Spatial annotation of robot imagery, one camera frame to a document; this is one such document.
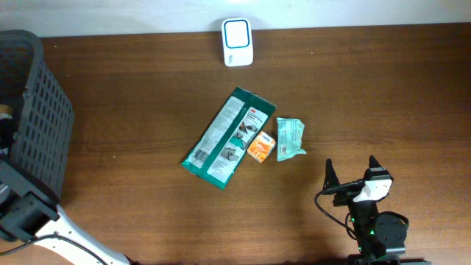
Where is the light green wipes packet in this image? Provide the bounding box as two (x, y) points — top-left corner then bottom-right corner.
(277, 117), (306, 162)

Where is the orange tissue pack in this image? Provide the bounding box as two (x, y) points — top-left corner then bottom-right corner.
(247, 132), (276, 163)

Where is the green 3M gloves package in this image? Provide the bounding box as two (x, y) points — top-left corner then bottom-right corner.
(182, 87), (277, 189)

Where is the white bamboo print tube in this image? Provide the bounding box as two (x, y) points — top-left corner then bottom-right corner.
(0, 105), (13, 121)

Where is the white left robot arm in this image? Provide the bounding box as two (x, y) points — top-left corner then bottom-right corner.
(1, 158), (137, 265)

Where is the white barcode scanner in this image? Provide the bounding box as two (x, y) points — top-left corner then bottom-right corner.
(221, 18), (254, 67)

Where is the dark grey plastic basket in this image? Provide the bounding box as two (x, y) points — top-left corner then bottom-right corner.
(1, 30), (74, 202)

